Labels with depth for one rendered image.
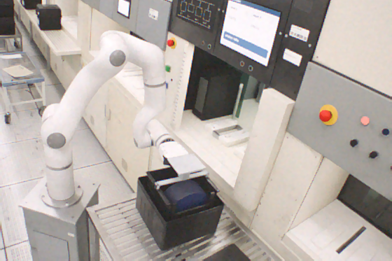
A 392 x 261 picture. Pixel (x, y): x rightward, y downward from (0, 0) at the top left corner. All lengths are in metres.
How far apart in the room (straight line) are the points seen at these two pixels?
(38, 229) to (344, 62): 1.42
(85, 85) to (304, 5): 0.82
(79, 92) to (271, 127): 0.72
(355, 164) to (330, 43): 0.40
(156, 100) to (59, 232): 0.74
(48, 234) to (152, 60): 0.92
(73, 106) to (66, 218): 0.50
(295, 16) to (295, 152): 0.49
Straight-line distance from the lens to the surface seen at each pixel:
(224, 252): 1.23
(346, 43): 1.05
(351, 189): 1.66
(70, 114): 1.20
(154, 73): 1.20
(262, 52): 1.23
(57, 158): 1.33
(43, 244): 1.64
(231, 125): 1.92
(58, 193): 1.45
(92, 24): 3.00
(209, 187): 1.31
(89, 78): 1.16
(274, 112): 1.15
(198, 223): 1.29
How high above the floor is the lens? 1.81
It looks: 27 degrees down
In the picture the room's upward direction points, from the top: 11 degrees clockwise
